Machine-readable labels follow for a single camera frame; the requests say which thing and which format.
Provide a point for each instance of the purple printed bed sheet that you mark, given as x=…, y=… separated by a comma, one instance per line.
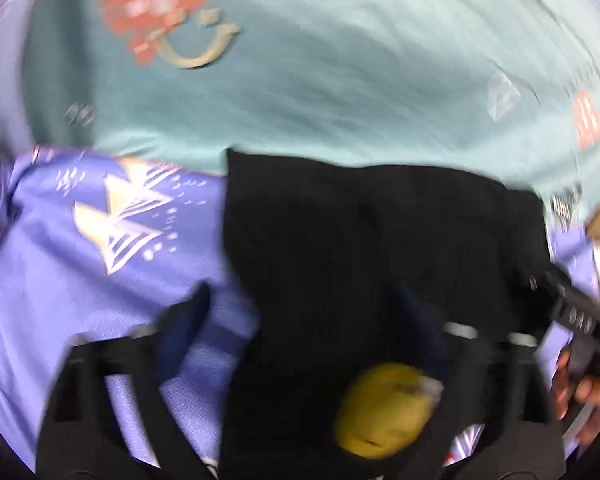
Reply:
x=80, y=285

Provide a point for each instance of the black pants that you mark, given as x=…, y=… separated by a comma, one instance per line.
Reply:
x=360, y=260

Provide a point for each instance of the teal heart-printed sheet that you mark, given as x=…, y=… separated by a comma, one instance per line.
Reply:
x=355, y=70

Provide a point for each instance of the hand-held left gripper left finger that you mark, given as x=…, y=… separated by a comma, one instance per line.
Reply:
x=182, y=330

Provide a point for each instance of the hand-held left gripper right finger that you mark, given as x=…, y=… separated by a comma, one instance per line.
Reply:
x=480, y=360

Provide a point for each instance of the person's right hand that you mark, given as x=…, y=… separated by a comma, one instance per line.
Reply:
x=597, y=395

